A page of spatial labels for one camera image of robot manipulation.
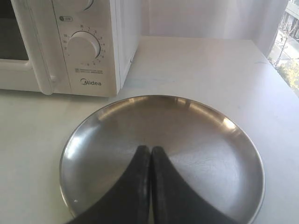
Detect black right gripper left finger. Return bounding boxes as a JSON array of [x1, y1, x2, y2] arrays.
[[69, 146, 151, 224]]

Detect white microwave door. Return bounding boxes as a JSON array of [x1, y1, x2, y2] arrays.
[[0, 0, 58, 96]]

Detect upper white power knob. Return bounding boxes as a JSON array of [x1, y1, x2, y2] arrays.
[[79, 0, 94, 11]]

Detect white Midea microwave body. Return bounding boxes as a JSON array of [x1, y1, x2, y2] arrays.
[[52, 0, 142, 97]]

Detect lower white timer knob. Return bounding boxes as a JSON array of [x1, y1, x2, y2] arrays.
[[67, 31, 100, 62]]

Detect round stainless steel plate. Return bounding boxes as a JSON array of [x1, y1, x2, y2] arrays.
[[59, 95, 265, 224]]

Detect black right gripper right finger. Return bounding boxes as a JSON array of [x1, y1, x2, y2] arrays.
[[151, 147, 231, 224]]

